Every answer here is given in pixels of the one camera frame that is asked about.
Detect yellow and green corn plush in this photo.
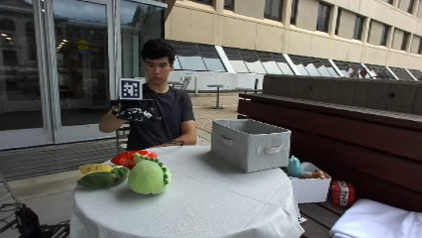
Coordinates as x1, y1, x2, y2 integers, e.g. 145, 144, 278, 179
76, 163, 130, 189

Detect red cylinder plush toy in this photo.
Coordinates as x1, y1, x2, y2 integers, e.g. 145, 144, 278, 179
329, 179, 355, 208

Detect teal plush toy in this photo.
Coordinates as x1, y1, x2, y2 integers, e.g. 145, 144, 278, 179
286, 155, 305, 179

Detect white cube with black markers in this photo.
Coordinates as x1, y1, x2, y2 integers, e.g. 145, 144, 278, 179
118, 77, 145, 101

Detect white tablecloth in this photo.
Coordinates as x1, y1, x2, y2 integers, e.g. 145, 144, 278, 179
69, 145, 306, 238

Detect white folded cloth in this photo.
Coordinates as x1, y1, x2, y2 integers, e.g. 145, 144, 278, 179
329, 198, 422, 238

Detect black equipment with cables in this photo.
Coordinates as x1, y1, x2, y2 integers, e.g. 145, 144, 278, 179
0, 201, 70, 238

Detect round pedestal table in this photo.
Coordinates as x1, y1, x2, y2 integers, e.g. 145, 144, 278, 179
206, 83, 226, 110

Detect dark wooden bench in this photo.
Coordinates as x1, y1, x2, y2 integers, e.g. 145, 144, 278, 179
236, 73, 422, 238

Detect glass door with metal frame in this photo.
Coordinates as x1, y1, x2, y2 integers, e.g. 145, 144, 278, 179
0, 0, 169, 152

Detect orange and brown plush toy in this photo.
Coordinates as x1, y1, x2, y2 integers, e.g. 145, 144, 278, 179
301, 169, 330, 180

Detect grey metal chair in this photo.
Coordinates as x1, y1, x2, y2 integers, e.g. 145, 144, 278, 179
168, 74, 196, 91

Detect metal slatted chair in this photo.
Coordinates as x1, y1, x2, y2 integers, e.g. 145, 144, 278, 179
114, 122, 132, 155

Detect green plush dinosaur toy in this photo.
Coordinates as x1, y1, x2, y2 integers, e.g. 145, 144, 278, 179
126, 153, 173, 195

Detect white cardboard box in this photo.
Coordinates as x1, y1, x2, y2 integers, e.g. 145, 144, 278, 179
287, 162, 333, 204

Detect the person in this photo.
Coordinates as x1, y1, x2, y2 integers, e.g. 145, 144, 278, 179
97, 39, 198, 152

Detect grey fabric storage box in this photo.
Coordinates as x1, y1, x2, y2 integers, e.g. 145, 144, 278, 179
210, 118, 293, 174

